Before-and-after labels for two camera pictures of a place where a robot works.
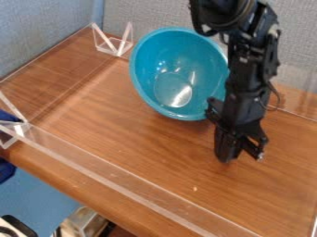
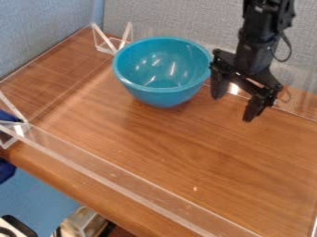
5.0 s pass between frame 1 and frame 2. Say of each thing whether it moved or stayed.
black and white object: stayed
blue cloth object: stayed
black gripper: moved
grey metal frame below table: stayed
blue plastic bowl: moved
